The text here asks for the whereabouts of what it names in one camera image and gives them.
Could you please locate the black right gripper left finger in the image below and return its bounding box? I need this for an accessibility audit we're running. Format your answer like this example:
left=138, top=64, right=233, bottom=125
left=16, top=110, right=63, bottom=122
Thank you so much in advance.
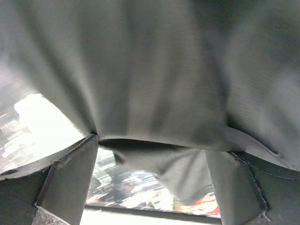
left=0, top=134, right=98, bottom=225

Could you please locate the black t shirt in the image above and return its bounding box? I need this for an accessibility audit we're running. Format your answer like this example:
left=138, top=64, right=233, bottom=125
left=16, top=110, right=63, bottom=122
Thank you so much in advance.
left=0, top=0, right=300, bottom=204

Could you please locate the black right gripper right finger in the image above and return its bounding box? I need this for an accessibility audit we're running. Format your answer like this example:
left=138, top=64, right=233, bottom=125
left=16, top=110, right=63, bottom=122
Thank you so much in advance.
left=205, top=151, right=300, bottom=225

